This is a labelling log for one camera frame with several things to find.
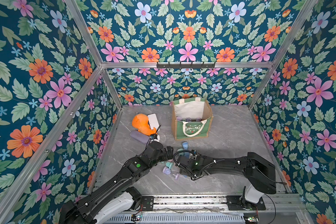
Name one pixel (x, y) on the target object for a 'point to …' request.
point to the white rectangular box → (153, 121)
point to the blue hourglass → (185, 145)
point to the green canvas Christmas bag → (191, 118)
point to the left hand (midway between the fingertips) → (170, 150)
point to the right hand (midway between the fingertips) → (185, 169)
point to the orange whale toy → (140, 122)
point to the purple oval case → (139, 136)
